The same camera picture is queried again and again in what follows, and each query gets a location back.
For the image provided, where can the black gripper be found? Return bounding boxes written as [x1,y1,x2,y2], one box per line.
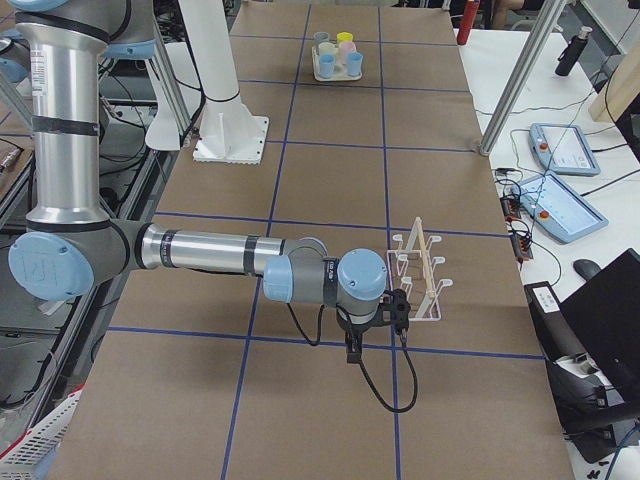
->
[337,306,381,350]

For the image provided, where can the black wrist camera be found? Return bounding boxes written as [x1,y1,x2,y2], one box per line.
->
[386,289,411,336]

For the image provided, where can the far teach pendant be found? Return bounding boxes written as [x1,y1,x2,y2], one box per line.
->
[529,123,601,177]

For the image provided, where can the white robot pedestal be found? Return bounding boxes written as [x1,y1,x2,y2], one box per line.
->
[145,0,270,165]

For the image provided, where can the cream plastic tray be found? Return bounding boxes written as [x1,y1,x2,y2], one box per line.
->
[311,47,363,82]

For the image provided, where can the red bottle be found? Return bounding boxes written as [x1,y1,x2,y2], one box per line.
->
[456,0,480,46]

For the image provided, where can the black bottle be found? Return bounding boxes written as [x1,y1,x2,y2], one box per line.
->
[554,26,592,77]

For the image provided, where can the grey plastic cup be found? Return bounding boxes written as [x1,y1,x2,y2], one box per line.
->
[314,31,330,44]

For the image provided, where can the black laptop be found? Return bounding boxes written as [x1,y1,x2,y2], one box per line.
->
[561,248,640,401]

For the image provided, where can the blue plastic cup near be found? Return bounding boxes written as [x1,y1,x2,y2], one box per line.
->
[318,54,335,79]

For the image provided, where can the black computer mouse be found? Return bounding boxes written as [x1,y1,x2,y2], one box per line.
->
[572,258,602,281]

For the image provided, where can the pink plastic cup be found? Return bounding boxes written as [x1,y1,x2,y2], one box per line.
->
[337,40,357,60]

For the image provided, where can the white wire cup rack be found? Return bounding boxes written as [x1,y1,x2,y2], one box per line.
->
[386,217,454,322]

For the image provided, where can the yellow plastic cup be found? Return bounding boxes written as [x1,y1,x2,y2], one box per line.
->
[336,31,354,44]

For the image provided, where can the teach pendant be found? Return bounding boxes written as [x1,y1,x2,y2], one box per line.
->
[511,171,609,244]
[529,123,601,177]

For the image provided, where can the black camera cable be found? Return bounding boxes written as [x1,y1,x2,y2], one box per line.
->
[286,302,418,413]

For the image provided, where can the pale green plastic cup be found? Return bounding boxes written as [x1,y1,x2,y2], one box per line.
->
[317,41,338,57]

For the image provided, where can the near teach pendant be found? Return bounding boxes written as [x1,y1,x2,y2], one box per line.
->
[511,171,609,244]

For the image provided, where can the aluminium frame post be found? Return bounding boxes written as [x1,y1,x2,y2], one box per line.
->
[478,0,566,156]

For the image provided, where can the blue plastic cup far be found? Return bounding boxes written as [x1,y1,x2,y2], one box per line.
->
[346,51,363,78]

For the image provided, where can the blue plastic cup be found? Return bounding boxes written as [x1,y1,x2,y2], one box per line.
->
[346,51,363,78]
[318,54,335,79]

